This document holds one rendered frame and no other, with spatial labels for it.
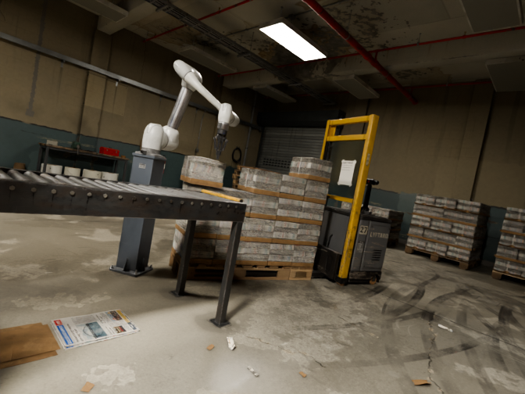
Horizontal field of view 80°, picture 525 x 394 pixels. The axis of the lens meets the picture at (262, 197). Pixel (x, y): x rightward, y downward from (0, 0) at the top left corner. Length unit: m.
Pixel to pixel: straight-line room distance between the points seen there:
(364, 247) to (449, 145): 5.70
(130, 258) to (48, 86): 6.66
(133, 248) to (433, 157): 7.68
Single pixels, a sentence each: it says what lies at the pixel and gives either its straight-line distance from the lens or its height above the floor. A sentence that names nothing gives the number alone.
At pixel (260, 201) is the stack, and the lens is 2.96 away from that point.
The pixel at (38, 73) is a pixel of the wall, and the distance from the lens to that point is 9.01.
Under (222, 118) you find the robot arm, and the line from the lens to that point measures 2.54.
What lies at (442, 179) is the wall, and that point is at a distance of 8.89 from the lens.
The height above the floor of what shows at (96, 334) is 0.01.
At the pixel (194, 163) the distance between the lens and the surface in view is 2.65.
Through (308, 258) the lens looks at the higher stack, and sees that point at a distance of 3.41.
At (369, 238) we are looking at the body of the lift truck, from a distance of 3.72.
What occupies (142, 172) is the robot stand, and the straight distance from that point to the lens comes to 2.75.
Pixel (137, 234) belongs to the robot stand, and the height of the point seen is 0.33.
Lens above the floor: 0.97
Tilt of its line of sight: 3 degrees down
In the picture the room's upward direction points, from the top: 10 degrees clockwise
